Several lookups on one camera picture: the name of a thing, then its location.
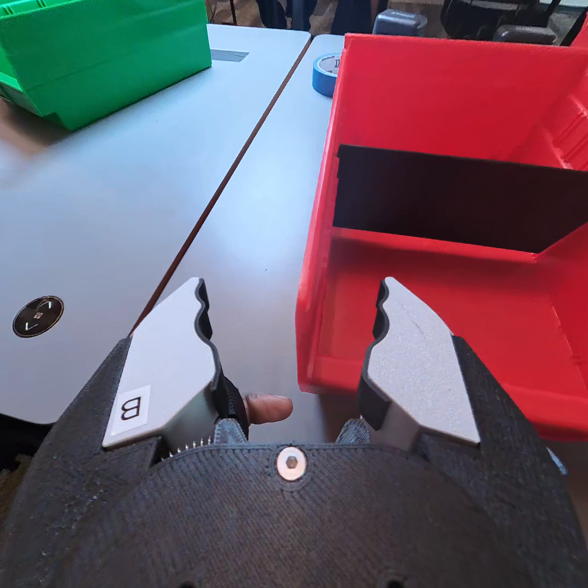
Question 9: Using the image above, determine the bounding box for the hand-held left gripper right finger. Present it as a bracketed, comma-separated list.
[357, 277, 481, 452]

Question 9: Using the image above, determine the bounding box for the black round desk button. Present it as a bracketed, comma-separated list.
[12, 296, 64, 339]

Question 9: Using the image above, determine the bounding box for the grey chair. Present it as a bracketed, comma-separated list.
[372, 10, 428, 36]

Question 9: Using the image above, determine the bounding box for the blue tape roll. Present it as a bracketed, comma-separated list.
[312, 54, 343, 97]

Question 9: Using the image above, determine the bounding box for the black office chair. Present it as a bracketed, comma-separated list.
[441, 0, 559, 44]

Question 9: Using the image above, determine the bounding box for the person's left hand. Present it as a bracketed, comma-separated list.
[243, 394, 294, 424]

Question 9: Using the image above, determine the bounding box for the green plastic bin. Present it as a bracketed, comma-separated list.
[0, 0, 213, 131]

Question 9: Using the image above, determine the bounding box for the large red plastic bin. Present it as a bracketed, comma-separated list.
[296, 33, 588, 442]

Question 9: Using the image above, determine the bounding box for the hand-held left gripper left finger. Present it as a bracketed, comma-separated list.
[102, 277, 249, 456]

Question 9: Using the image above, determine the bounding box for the black bin divider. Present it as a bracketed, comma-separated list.
[333, 145, 588, 254]

